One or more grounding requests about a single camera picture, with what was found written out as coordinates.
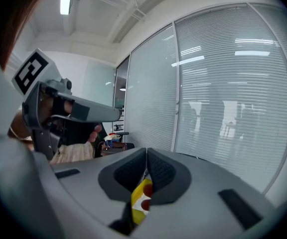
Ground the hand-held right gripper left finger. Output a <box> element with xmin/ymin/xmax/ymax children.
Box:
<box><xmin>50</xmin><ymin>147</ymin><xmax>148</xmax><ymax>239</ymax></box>

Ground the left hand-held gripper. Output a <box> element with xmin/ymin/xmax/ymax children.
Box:
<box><xmin>10</xmin><ymin>48</ymin><xmax>124</xmax><ymax>162</ymax></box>

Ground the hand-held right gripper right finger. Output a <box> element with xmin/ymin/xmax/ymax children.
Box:
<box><xmin>138</xmin><ymin>147</ymin><xmax>278</xmax><ymax>238</ymax></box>

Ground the black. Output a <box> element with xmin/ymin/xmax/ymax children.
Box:
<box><xmin>130</xmin><ymin>177</ymin><xmax>154</xmax><ymax>226</ymax></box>

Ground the person's left forearm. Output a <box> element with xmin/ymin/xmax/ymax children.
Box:
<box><xmin>7</xmin><ymin>112</ymin><xmax>34</xmax><ymax>144</ymax></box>

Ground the person's left hand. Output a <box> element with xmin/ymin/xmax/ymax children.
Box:
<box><xmin>40</xmin><ymin>97</ymin><xmax>103</xmax><ymax>144</ymax></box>

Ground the white and red plastic bag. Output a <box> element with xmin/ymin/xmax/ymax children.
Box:
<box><xmin>103</xmin><ymin>132</ymin><xmax>121</xmax><ymax>142</ymax></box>

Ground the black mesh office chair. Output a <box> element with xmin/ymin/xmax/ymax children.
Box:
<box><xmin>95</xmin><ymin>122</ymin><xmax>136</xmax><ymax>158</ymax></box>

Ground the brown leather bag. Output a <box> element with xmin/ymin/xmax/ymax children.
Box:
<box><xmin>100</xmin><ymin>141</ymin><xmax>129</xmax><ymax>157</ymax></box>

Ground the silver bangle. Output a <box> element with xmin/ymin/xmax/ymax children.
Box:
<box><xmin>7</xmin><ymin>126</ymin><xmax>32</xmax><ymax>142</ymax></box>

